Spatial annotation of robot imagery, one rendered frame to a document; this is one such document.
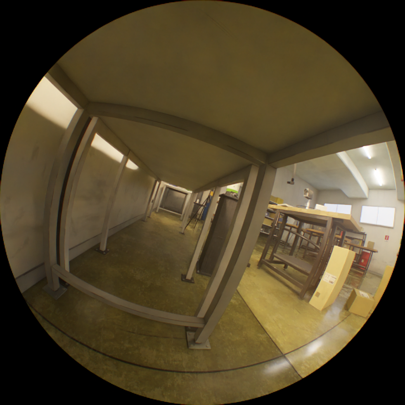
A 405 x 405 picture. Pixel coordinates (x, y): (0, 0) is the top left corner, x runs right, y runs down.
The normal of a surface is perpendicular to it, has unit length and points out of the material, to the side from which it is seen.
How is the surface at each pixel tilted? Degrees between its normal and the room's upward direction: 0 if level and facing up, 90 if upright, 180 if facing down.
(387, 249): 90
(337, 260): 90
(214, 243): 90
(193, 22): 180
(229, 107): 180
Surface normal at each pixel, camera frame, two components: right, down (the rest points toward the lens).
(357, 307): -0.76, -0.26
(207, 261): 0.06, 0.00
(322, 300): -0.92, -0.30
